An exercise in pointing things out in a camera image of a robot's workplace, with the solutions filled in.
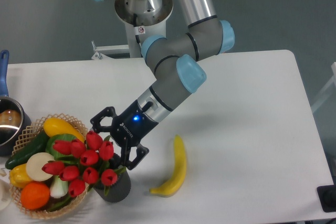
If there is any black device at edge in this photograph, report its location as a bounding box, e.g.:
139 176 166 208
317 185 335 212

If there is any white frame at right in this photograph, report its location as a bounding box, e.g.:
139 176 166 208
310 62 335 114

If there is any yellow banana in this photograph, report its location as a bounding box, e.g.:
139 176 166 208
149 135 187 197

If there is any blue handled saucepan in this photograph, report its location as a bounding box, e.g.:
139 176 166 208
1 50 31 156

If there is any yellow squash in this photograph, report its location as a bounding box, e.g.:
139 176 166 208
43 118 85 142

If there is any dark grey ribbed vase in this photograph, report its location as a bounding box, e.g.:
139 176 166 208
93 170 131 203

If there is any green bok choy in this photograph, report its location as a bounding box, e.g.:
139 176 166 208
45 134 76 199

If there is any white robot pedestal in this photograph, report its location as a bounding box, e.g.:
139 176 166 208
90 0 174 61

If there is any green bean pod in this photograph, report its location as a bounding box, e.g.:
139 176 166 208
47 196 72 212

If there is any dark green cucumber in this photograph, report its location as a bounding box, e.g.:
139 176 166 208
5 130 49 170

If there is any red tulip bouquet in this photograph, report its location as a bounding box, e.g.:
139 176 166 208
41 131 126 198

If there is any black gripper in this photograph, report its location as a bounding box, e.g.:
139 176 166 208
90 100 158 170

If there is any yellow bell pepper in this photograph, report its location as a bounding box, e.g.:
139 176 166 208
9 164 33 188

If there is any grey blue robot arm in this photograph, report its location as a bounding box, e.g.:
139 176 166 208
91 0 235 169

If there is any woven wicker basket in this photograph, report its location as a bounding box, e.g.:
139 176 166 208
9 113 88 220

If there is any orange fruit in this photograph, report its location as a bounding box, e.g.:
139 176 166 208
20 182 50 210

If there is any white round radish slice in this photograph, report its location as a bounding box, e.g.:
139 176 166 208
26 152 55 182

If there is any white garlic clove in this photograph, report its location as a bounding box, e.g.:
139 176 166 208
0 168 7 177

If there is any black cable on pedestal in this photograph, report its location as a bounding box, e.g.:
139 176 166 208
132 13 145 58

